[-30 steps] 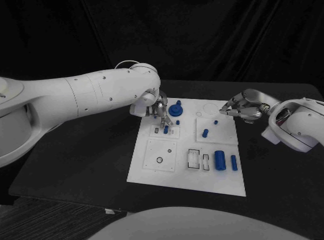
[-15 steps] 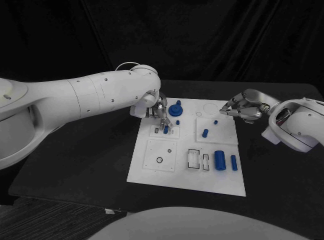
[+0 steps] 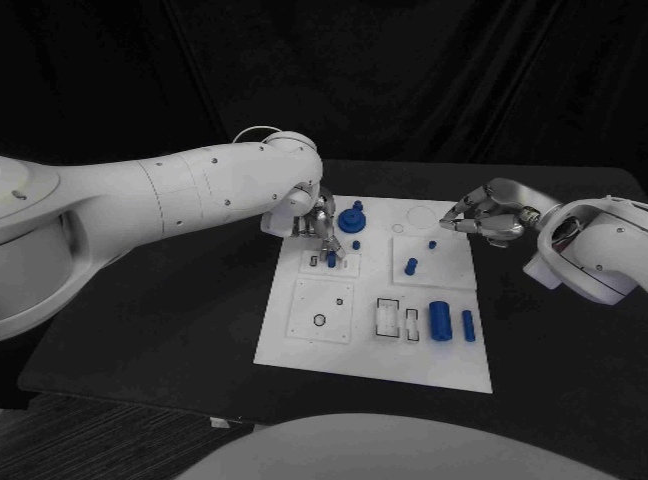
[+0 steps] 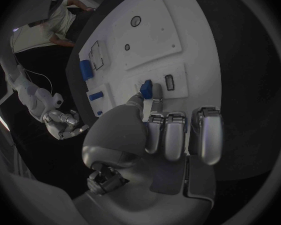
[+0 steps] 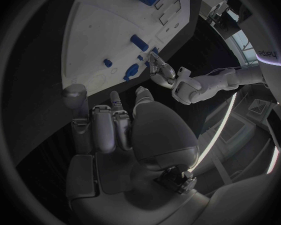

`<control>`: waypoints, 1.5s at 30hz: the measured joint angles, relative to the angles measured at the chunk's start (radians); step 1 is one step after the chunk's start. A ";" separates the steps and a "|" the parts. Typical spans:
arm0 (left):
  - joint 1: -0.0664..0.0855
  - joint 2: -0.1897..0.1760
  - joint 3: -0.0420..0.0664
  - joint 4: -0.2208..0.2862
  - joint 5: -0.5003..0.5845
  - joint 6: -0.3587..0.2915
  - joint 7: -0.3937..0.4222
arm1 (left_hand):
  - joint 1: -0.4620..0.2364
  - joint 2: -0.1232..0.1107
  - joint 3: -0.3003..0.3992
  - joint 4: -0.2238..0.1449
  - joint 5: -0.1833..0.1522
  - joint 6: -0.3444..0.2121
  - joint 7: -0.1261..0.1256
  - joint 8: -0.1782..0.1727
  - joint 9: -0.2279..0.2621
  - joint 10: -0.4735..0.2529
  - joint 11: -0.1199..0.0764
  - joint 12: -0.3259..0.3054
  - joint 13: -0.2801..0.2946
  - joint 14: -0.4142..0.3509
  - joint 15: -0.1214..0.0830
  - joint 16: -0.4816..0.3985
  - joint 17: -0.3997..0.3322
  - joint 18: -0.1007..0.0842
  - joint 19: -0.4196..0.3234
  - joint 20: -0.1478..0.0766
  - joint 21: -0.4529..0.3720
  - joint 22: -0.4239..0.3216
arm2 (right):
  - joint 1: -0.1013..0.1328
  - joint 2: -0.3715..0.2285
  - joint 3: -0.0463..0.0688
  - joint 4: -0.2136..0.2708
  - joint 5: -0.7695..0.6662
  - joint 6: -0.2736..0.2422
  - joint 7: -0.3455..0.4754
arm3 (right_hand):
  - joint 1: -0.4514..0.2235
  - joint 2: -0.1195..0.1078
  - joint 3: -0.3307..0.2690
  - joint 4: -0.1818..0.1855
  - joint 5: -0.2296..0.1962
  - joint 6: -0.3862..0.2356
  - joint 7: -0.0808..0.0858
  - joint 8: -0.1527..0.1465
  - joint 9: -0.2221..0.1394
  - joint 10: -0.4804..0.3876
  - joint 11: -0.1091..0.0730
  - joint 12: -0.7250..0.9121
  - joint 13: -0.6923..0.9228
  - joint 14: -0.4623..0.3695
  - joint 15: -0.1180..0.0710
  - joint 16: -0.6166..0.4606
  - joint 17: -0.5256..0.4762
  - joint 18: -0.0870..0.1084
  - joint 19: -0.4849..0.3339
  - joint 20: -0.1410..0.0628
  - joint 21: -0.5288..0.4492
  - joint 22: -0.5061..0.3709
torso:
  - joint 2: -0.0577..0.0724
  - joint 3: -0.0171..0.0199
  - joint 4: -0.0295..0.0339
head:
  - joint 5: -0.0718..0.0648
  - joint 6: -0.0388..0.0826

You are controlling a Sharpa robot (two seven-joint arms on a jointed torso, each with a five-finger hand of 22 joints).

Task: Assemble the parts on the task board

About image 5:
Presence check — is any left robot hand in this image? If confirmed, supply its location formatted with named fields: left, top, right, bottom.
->
left=148, top=51, right=177, bottom=90

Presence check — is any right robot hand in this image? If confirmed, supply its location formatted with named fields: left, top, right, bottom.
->
left=60, top=83, right=211, bottom=225

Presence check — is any white task board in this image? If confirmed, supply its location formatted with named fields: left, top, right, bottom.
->
left=60, top=0, right=192, bottom=97

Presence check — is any blue gear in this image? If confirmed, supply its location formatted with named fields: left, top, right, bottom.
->
left=122, top=63, right=140, bottom=82

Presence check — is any blue cylinder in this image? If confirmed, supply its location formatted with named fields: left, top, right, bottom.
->
left=129, top=34, right=150, bottom=52

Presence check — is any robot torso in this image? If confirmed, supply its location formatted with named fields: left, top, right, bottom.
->
left=236, top=3, right=281, bottom=108

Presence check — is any white cable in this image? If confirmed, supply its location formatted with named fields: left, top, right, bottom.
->
left=206, top=65, right=243, bottom=76

